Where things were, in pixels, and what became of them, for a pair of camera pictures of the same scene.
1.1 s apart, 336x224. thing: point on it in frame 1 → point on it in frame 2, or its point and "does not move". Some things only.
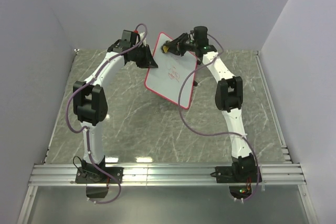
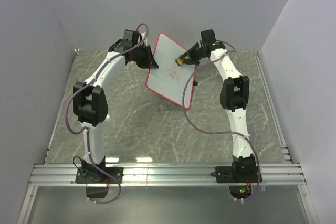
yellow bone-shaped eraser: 166,48 → 180,61
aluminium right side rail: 310,208 does not move
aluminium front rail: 273,174 does not move
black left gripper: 149,62 does not move
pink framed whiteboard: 166,80 does not move
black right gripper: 175,50 → 190,61
